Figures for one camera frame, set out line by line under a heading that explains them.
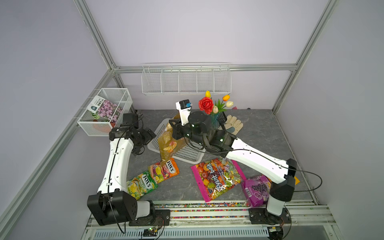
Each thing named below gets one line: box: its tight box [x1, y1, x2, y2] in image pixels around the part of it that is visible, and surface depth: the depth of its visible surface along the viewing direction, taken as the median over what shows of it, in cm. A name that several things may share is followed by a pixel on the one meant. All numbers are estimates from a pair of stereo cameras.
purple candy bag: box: [241, 175, 272, 208], surface depth 78 cm
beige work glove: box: [218, 114, 244, 136], surface depth 111 cm
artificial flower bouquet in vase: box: [198, 90, 234, 132], surface depth 84 cm
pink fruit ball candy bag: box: [191, 156, 247, 203], surface depth 85 cm
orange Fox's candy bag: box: [148, 158, 180, 184], surface depth 88 cm
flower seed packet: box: [86, 95, 123, 124], surface depth 75 cm
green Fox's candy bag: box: [127, 170, 158, 200], surface depth 84 cm
